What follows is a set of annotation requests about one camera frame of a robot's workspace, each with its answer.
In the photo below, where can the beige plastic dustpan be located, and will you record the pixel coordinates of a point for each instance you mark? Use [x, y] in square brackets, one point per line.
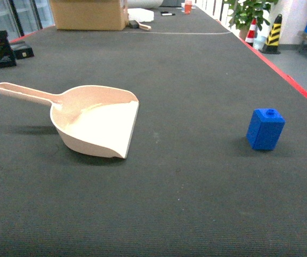
[91, 119]

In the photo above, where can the blue plastic block part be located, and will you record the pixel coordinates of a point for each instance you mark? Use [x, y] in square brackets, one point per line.
[265, 128]

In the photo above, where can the white foam block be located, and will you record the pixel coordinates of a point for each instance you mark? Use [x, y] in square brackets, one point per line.
[141, 15]

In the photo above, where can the black marker pen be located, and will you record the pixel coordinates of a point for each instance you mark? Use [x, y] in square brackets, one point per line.
[163, 13]

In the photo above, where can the orange bottle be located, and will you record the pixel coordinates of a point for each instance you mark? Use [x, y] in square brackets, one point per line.
[187, 6]

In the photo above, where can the red white traffic cone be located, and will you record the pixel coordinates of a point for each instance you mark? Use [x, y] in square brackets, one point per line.
[251, 33]

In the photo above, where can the brown cardboard box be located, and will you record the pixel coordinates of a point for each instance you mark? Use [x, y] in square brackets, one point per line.
[86, 15]

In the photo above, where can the black yellow traffic bollard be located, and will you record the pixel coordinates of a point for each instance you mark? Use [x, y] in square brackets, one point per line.
[272, 42]

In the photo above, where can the green potted plant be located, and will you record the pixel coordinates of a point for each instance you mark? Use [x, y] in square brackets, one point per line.
[243, 13]

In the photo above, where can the flat black box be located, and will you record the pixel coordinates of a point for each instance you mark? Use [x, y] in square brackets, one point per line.
[21, 50]

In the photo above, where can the wooden handle brush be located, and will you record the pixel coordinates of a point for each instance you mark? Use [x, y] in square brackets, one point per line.
[137, 25]

